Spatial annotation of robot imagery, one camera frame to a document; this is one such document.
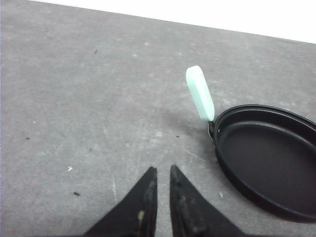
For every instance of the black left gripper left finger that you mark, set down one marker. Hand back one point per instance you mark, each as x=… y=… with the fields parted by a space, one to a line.
x=135 y=215

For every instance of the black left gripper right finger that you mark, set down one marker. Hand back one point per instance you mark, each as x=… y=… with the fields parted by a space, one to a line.
x=192 y=215

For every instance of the black pan with mint handle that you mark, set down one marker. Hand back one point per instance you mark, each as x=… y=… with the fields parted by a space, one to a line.
x=267 y=153

